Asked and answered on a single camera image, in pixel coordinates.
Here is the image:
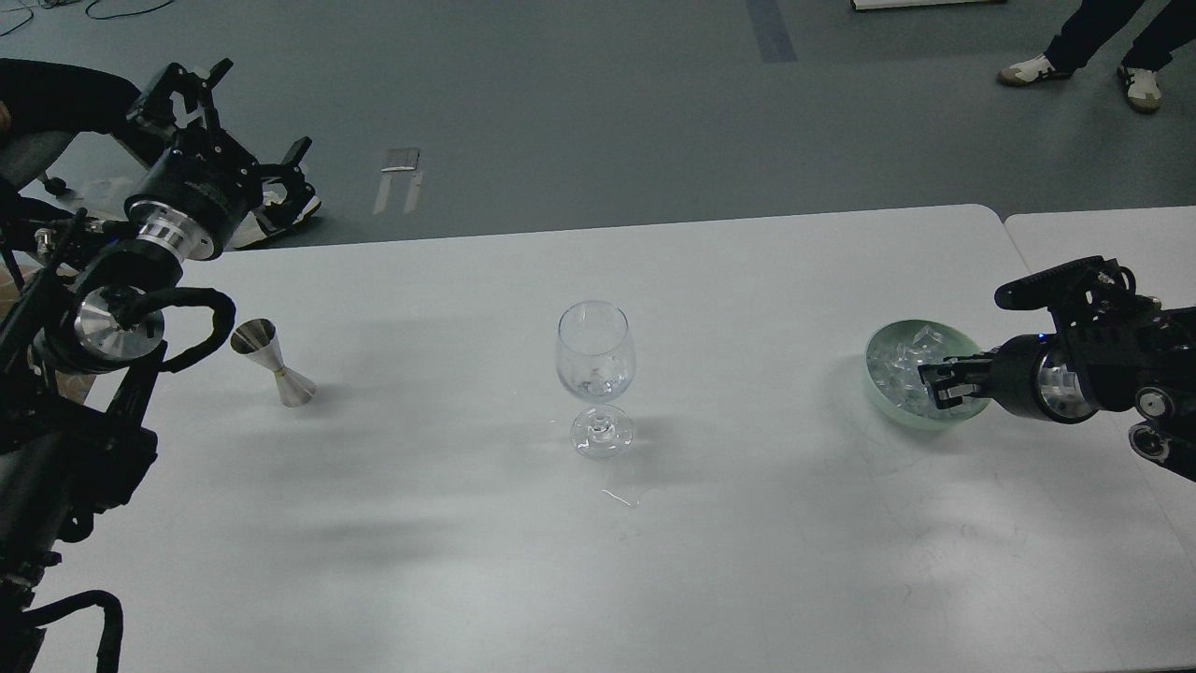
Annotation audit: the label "clear wine glass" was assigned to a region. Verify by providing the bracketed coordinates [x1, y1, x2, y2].
[555, 301, 637, 460]

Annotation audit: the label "green bowl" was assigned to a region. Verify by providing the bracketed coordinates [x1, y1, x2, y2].
[864, 319, 995, 429]

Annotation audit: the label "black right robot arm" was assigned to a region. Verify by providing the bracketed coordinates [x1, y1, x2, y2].
[919, 256, 1195, 479]

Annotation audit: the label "ice cubes pile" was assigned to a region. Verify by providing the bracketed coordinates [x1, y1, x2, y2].
[869, 322, 974, 417]

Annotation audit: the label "standing person's feet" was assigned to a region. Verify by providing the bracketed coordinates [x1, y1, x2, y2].
[996, 1, 1195, 115]

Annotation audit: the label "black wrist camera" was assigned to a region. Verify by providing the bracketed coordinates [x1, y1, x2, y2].
[991, 255, 1136, 311]

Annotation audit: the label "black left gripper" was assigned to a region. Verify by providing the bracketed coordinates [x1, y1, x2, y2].
[124, 57, 321, 261]

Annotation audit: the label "steel double jigger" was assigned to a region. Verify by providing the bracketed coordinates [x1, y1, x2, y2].
[228, 318, 318, 408]

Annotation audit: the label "seated person in black trousers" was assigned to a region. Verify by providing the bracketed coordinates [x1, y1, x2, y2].
[0, 59, 321, 251]

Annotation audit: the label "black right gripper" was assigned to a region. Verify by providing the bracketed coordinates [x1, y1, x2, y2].
[919, 334, 1058, 420]

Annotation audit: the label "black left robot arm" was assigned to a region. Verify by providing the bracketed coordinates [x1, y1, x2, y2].
[4, 59, 321, 672]

